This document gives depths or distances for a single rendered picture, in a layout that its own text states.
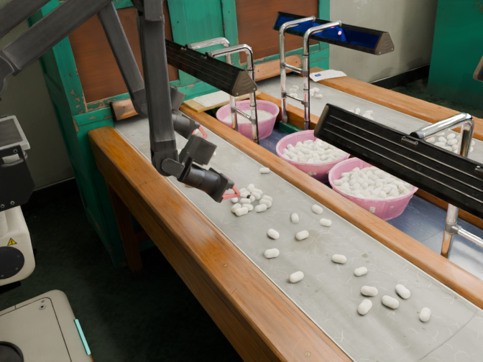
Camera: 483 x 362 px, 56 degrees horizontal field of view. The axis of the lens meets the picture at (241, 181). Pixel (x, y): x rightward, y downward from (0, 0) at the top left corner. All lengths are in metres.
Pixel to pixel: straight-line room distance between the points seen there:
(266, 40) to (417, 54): 2.53
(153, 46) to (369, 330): 0.77
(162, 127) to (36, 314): 1.03
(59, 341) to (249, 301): 0.91
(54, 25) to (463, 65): 3.46
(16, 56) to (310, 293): 0.81
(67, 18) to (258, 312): 0.74
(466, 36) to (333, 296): 3.22
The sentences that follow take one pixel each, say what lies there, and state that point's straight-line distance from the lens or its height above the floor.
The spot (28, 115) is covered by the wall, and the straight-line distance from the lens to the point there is 2.97.
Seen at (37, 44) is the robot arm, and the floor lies 1.29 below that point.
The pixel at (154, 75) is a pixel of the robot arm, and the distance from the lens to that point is 1.10.
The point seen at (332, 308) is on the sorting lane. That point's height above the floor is 0.74.
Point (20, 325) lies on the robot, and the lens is 1.90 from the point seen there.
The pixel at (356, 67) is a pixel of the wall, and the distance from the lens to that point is 4.11.
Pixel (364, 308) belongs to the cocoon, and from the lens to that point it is 1.02.
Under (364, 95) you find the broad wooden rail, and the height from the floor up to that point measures 0.76.
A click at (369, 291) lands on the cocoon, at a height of 0.76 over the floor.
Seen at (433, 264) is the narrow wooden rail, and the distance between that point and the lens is 1.15.
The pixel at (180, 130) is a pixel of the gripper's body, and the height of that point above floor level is 0.88.
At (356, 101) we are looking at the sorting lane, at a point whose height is 0.74.
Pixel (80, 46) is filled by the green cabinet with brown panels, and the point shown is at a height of 1.10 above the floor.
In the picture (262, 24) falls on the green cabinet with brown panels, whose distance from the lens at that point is 2.30.
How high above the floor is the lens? 1.49
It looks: 30 degrees down
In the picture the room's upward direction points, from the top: 6 degrees counter-clockwise
